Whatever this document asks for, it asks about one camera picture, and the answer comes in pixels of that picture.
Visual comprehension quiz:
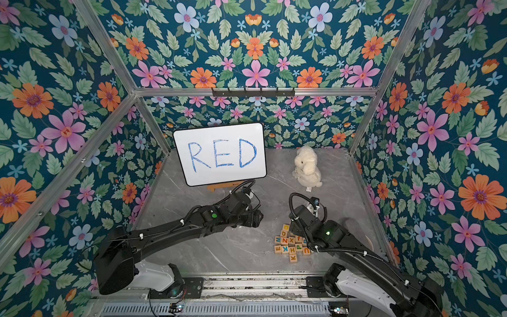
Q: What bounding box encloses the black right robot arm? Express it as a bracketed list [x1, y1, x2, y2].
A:
[289, 192, 443, 316]

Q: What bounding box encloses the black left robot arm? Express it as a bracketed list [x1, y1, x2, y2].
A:
[93, 180, 264, 298]

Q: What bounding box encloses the wooden block letter K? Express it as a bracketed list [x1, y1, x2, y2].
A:
[289, 254, 298, 263]

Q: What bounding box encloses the whiteboard with word RED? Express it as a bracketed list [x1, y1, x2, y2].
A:
[174, 123, 267, 187]

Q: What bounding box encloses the wooden whiteboard stand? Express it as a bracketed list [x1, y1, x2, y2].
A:
[207, 181, 242, 192]

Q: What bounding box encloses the grey whiteboard eraser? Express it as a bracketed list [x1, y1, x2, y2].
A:
[342, 217, 374, 251]

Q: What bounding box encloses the white plush dog toy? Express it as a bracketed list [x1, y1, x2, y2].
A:
[293, 146, 323, 188]

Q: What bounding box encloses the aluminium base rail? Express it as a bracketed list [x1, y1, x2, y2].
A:
[90, 271, 417, 317]

